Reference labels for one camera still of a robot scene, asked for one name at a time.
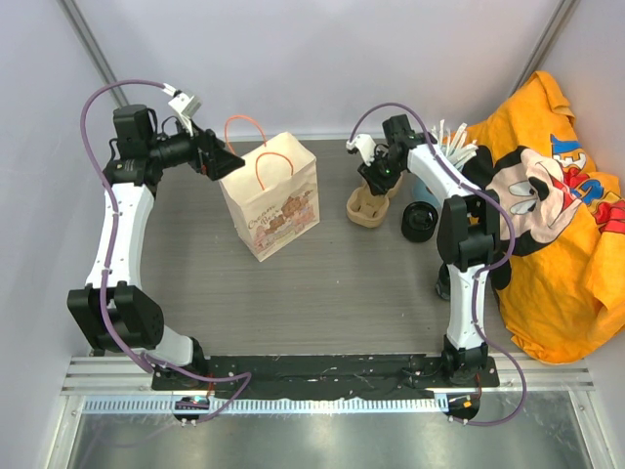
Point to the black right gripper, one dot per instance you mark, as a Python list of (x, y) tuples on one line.
[(375, 183)]

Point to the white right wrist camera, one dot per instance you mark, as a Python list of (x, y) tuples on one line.
[(363, 144)]

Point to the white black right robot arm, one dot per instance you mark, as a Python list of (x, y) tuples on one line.
[(467, 235)]

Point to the cream paper bag orange handles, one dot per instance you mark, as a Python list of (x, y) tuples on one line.
[(273, 198)]

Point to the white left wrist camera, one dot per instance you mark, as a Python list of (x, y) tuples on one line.
[(184, 105)]

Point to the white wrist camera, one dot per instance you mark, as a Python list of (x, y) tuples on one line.
[(184, 105), (363, 144)]

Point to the black ribbed cup lid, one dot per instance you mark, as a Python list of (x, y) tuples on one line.
[(419, 221)]

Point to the brown pulp cup carrier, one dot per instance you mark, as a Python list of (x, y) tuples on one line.
[(368, 210)]

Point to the light blue straw cup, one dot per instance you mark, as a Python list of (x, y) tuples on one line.
[(421, 192)]

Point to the aluminium frame rail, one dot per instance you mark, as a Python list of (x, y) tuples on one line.
[(111, 386)]

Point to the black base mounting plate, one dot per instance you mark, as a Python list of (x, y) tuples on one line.
[(331, 377)]

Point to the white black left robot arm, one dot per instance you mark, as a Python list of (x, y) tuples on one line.
[(112, 310)]

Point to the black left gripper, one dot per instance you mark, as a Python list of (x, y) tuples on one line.
[(210, 154)]

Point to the black coffee cup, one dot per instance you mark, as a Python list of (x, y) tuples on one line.
[(443, 283)]

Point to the orange cartoon print cloth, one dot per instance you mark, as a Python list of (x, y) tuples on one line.
[(560, 291)]

